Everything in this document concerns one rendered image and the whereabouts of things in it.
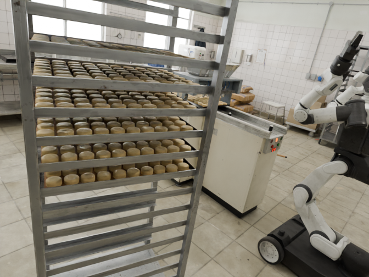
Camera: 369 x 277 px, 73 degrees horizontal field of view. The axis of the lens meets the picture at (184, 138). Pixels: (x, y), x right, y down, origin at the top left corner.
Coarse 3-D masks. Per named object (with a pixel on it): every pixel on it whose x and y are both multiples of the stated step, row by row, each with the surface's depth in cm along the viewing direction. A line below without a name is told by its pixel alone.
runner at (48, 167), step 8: (176, 152) 100; (184, 152) 102; (192, 152) 104; (80, 160) 83; (88, 160) 84; (96, 160) 85; (104, 160) 87; (112, 160) 88; (120, 160) 90; (128, 160) 91; (136, 160) 93; (144, 160) 94; (152, 160) 96; (40, 168) 78; (48, 168) 79; (56, 168) 80; (64, 168) 81; (72, 168) 83; (80, 168) 84
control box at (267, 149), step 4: (272, 136) 212; (276, 136) 213; (280, 136) 217; (268, 140) 207; (280, 140) 219; (268, 144) 207; (272, 144) 212; (276, 144) 217; (280, 144) 222; (264, 148) 210; (268, 148) 210; (272, 148) 215; (276, 148) 220; (264, 152) 211; (268, 152) 212
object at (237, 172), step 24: (216, 120) 239; (216, 144) 243; (240, 144) 222; (264, 144) 209; (216, 168) 247; (240, 168) 226; (264, 168) 226; (216, 192) 252; (240, 192) 230; (264, 192) 247; (240, 216) 237
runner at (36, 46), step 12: (36, 48) 66; (48, 48) 67; (60, 48) 68; (72, 48) 69; (84, 48) 71; (96, 48) 72; (120, 60) 76; (132, 60) 78; (144, 60) 80; (156, 60) 82; (168, 60) 83; (180, 60) 85; (192, 60) 87; (204, 60) 90
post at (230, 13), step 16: (224, 16) 86; (224, 32) 86; (224, 48) 88; (224, 64) 90; (208, 112) 97; (208, 128) 99; (208, 144) 102; (192, 192) 111; (192, 208) 112; (192, 224) 116
